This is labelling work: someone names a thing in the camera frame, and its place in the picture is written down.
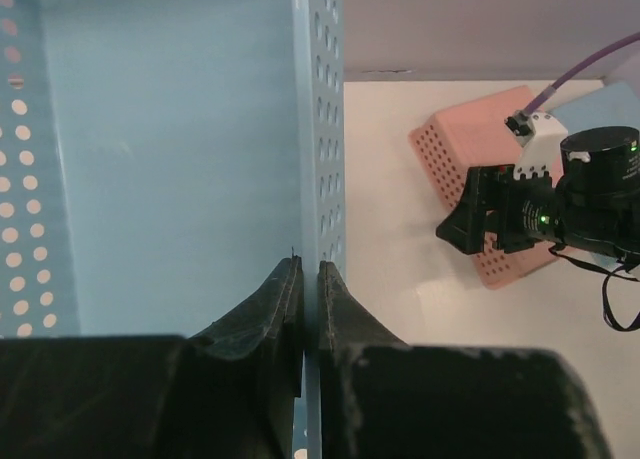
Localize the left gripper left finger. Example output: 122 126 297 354
1 256 304 458

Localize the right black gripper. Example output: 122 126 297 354
436 165 564 255

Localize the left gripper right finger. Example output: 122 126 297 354
317 262 611 458

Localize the pink plastic basket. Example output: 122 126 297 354
409 86 555 289

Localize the blue plastic basket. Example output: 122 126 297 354
1 0 346 458
551 82 639 134

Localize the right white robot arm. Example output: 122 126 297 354
436 126 639 273

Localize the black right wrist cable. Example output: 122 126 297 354
547 243 640 333

